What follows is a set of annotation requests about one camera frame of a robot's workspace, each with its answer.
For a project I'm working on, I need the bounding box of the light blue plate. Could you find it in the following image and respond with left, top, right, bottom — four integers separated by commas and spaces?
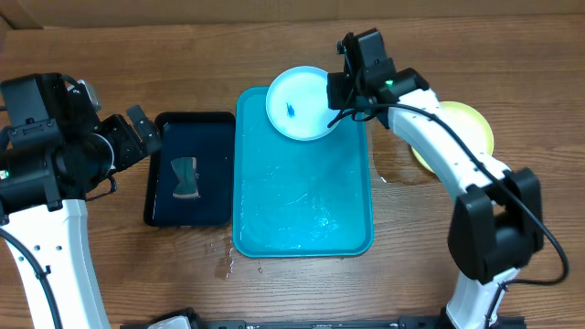
266, 66, 339, 141

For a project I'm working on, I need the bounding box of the yellow-green plate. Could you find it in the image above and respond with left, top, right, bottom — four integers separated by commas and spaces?
409, 101, 495, 175

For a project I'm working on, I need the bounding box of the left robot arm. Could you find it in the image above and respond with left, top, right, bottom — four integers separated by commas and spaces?
1, 73, 162, 328

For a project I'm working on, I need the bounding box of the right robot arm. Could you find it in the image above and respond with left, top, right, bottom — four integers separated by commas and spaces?
327, 28, 544, 328

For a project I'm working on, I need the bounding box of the black water tray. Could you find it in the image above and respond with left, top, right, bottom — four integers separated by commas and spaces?
144, 111, 236, 227

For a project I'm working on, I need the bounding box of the turquoise plastic tray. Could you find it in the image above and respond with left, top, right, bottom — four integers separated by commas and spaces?
233, 87, 374, 258

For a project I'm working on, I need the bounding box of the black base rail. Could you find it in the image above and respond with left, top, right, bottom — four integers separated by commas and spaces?
120, 308, 453, 329

